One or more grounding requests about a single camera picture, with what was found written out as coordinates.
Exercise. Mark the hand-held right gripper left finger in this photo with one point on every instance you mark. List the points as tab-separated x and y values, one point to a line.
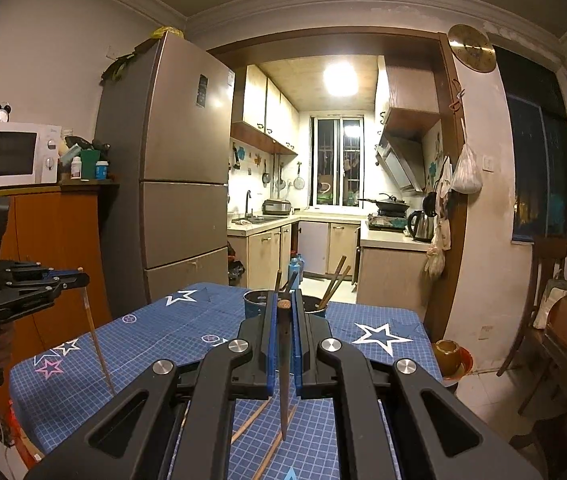
268	360

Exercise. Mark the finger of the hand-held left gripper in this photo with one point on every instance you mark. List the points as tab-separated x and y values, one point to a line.
48	274
33	297

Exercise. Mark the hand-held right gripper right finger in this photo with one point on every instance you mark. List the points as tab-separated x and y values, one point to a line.
299	360

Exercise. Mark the dark brown single chopstick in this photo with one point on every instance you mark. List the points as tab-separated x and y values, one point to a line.
283	360

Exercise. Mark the blue slotted utensil holder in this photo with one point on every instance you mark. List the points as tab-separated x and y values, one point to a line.
256	305

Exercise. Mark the light wooden single chopstick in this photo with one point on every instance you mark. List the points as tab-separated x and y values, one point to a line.
98	340

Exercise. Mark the orange wooden cabinet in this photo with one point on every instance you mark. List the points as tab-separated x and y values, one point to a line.
63	230

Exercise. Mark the white microwave oven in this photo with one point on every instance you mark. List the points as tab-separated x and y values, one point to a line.
8	155

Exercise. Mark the blue water bottle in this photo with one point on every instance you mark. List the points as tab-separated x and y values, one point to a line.
296	267

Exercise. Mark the black trash bag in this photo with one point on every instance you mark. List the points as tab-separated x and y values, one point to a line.
236	267

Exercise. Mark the cream lower kitchen cabinets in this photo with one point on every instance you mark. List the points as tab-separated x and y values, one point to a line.
263	255

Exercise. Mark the white bottle red label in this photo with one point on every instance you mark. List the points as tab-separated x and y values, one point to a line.
76	167

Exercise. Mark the blue grid star tablecloth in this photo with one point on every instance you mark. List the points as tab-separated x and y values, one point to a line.
163	330

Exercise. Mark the light blue carton box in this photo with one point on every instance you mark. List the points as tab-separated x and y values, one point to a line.
70	152

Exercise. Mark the black eared toy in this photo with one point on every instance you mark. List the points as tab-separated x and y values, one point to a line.
1	114

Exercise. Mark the blue white jar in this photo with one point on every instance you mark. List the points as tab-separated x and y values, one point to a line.
101	170

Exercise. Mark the brown ceramic pot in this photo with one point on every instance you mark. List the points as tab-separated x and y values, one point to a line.
447	355

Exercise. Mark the black kitchen faucet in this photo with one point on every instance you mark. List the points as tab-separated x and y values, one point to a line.
248	205

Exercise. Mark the gas stove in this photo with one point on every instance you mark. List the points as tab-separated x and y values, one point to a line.
387	221

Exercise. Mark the grey steel refrigerator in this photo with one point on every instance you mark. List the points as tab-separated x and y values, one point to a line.
183	160

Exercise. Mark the hanging round strainer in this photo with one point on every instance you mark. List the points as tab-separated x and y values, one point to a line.
299	181

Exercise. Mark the black wok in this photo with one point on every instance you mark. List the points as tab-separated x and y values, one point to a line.
388	204

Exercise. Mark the steel electric kettle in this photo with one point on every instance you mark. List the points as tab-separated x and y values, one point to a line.
422	225

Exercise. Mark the hanging cloth bags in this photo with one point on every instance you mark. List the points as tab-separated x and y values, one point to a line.
438	240

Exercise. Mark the barred kitchen window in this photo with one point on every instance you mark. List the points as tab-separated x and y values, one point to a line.
338	160

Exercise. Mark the green cloth on refrigerator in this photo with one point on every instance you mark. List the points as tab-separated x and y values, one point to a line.
123	62

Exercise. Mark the steel range hood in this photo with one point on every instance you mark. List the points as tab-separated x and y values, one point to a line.
401	162

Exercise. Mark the white plastic bag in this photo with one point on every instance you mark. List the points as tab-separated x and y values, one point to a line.
467	172

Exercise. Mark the white bag on chair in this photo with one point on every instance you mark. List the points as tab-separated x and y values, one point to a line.
551	300

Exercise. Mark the brown wooden chair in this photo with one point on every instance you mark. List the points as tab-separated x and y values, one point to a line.
538	260

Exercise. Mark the yellow item on refrigerator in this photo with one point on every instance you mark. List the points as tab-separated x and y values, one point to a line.
168	32

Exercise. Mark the brown upper hood cabinet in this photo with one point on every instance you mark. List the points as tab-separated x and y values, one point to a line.
411	90

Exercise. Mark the dark night window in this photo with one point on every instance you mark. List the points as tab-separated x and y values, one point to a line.
533	150

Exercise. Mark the cream upper wall cabinets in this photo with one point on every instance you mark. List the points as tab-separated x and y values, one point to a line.
263	110

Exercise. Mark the brown wooden door frame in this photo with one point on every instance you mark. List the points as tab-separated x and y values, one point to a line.
451	160

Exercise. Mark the white wall switch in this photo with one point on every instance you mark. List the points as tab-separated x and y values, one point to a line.
488	162

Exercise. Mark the gold round wall clock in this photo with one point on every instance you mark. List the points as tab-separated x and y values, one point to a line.
471	47

